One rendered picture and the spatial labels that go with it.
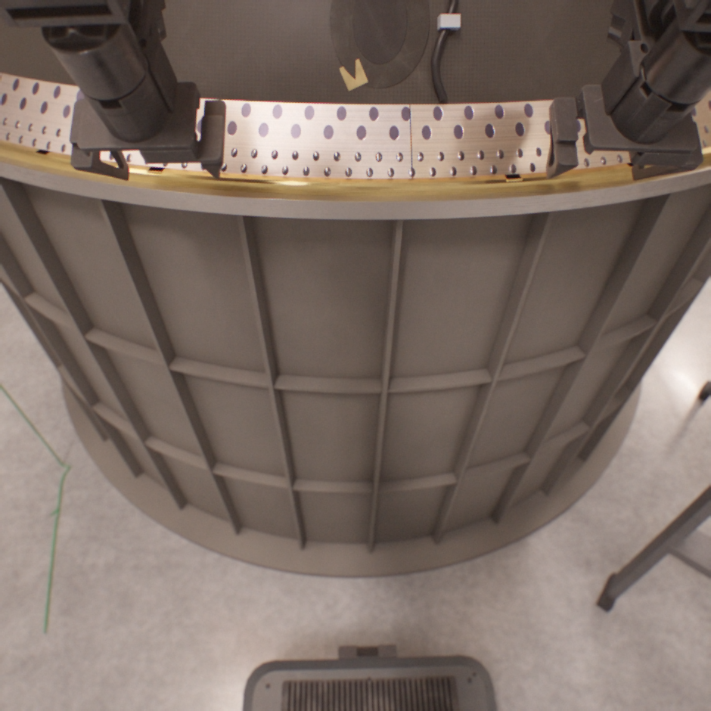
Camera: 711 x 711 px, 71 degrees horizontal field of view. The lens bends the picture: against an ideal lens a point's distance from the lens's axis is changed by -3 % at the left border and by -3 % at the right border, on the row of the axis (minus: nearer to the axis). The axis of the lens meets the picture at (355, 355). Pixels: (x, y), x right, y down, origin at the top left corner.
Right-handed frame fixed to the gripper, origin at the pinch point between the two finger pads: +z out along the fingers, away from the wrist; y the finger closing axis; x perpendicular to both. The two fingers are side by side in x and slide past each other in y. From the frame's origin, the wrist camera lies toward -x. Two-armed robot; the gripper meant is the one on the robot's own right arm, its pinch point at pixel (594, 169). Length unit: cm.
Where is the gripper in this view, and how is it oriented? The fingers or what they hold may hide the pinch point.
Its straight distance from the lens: 63.1
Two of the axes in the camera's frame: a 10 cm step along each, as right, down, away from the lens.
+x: 0.2, 9.8, -1.9
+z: -0.2, 1.9, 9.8
